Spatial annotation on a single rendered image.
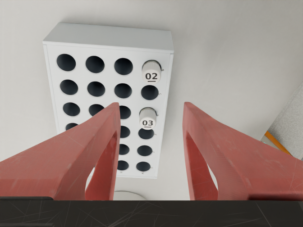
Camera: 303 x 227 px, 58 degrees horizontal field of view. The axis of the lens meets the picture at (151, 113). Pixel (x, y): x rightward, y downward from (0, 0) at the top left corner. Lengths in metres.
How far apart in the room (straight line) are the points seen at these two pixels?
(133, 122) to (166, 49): 0.06
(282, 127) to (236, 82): 1.13
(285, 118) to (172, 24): 1.16
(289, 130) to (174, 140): 1.15
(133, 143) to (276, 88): 0.13
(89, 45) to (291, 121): 1.24
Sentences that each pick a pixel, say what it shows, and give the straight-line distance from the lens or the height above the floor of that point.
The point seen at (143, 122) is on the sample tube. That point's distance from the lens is 0.20.
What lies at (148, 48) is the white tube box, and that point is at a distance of 0.18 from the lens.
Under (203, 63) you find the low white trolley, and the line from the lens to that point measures 0.23.
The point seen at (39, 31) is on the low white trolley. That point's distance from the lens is 0.23.
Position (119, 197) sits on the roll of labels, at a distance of 0.32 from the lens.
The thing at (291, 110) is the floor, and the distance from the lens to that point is 1.33.
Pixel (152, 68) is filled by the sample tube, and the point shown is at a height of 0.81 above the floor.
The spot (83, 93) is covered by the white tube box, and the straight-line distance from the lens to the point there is 0.20.
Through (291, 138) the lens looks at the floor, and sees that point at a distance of 1.44.
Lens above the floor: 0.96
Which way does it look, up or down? 54 degrees down
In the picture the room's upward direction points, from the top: 180 degrees clockwise
